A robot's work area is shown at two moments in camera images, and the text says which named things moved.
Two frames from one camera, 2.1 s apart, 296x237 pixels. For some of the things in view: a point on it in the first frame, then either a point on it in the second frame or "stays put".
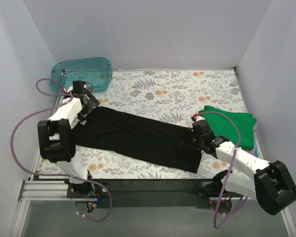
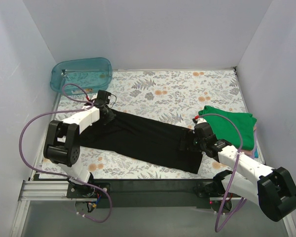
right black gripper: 190,137 stays put
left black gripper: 89,104 → 108,114
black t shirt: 111,129 stays put
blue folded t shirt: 256,154 stays put
